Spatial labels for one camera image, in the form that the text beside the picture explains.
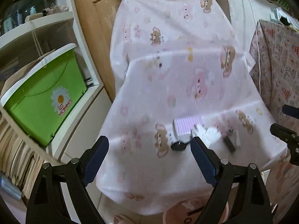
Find white tissue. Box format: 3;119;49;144
190;124;241;149

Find black plastic spoon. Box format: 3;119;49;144
171;141;189;152

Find purple checkered tissue pack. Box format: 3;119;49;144
173;114;203;141

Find pink woven trash basket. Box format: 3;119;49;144
162;194;231;224

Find stacked books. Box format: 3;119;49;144
1;117;44;200

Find green plastic storage box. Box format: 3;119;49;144
1;43;87;146

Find pink cartoon bear sheet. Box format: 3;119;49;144
95;0;289;215

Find white shelf unit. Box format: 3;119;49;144
1;0;111;165

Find white charging cable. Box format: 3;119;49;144
233;0;262;96

